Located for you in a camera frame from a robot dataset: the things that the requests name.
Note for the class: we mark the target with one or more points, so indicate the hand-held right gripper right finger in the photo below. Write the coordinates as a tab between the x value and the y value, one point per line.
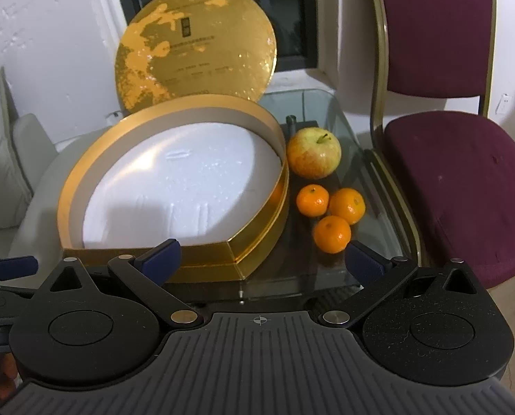
363	261

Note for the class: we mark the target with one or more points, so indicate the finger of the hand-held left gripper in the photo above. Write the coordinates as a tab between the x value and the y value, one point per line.
17	264

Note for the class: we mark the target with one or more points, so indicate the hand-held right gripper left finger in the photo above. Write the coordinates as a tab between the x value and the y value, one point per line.
160	257

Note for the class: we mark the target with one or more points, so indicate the orange tangerine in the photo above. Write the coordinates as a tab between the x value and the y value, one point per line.
312	201
348	205
332	234

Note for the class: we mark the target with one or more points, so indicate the gold round gift box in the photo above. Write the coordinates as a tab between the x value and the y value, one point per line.
257	233

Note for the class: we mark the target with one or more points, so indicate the yellow-red apple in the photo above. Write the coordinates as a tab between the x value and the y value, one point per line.
313	153

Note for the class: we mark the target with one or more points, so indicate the glass desktop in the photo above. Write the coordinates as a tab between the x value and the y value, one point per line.
326	103

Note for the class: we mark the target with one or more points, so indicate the white foam box insert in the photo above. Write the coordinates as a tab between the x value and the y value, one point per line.
175	181

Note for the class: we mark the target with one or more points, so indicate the maroon padded chair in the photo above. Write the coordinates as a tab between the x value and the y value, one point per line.
456	173

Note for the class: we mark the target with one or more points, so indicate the metal table bolt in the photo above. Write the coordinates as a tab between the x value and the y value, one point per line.
290	123

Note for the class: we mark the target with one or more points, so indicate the gold round box lid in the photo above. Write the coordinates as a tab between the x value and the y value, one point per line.
197	47

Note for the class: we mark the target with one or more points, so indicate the dark window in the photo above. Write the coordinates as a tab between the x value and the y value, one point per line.
292	13

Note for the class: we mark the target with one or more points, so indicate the dark table base plate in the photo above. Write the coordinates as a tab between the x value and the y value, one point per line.
298	235

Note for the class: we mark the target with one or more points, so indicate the white wall socket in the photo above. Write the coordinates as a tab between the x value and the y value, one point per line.
506	103

